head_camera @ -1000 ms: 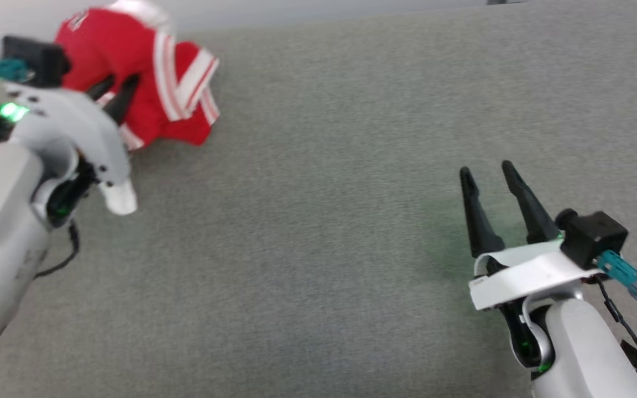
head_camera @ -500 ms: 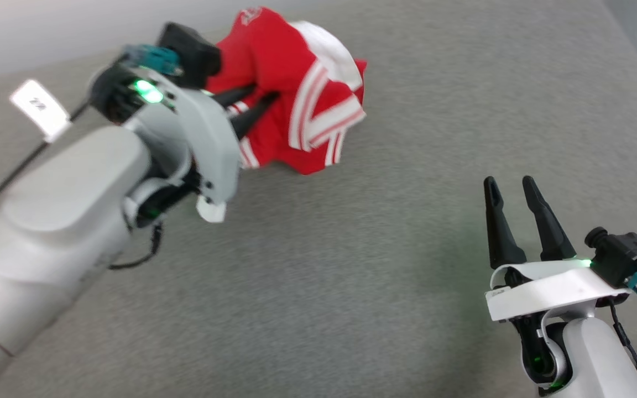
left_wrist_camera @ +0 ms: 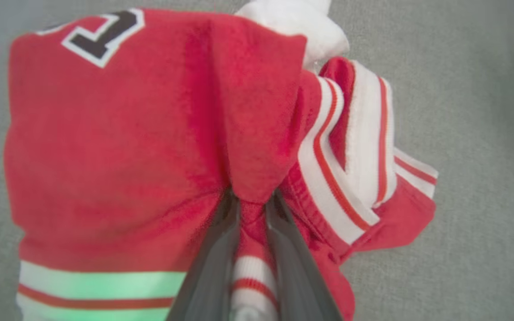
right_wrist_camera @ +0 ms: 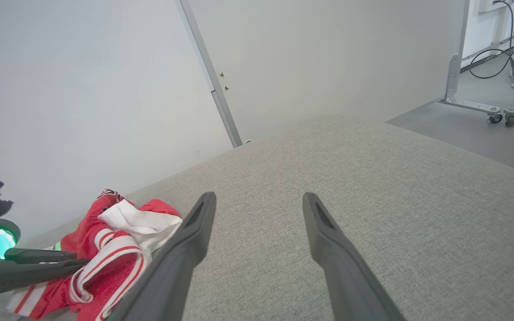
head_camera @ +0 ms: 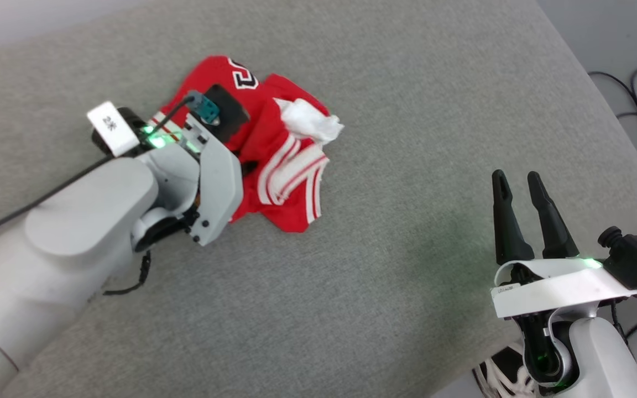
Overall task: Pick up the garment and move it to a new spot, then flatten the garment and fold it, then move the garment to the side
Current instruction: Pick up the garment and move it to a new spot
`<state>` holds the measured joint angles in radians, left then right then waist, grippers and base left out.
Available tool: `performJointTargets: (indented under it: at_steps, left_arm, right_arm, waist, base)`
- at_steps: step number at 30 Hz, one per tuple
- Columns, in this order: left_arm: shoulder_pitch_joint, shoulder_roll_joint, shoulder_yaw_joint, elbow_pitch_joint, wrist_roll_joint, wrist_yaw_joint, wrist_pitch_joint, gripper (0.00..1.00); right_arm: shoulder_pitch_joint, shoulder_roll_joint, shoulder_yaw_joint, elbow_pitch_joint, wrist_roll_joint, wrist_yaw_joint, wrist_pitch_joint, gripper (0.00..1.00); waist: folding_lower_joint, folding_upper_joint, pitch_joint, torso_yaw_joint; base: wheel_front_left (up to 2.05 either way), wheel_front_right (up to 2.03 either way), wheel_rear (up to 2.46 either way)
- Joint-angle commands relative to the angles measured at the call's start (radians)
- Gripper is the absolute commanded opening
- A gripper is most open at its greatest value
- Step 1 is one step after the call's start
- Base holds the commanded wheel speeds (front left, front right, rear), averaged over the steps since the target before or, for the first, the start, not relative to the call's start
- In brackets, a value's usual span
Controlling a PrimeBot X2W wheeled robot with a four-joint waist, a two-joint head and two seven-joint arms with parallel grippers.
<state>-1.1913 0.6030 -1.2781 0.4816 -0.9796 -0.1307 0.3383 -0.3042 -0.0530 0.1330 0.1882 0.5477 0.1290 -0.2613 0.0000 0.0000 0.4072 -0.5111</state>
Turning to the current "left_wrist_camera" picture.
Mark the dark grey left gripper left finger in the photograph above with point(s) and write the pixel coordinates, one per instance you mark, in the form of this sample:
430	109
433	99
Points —
212	267

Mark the red white striped jersey garment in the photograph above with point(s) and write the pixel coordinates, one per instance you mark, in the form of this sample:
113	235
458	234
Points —
118	147

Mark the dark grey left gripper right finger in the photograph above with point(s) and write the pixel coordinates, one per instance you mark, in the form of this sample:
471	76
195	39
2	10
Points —
295	276

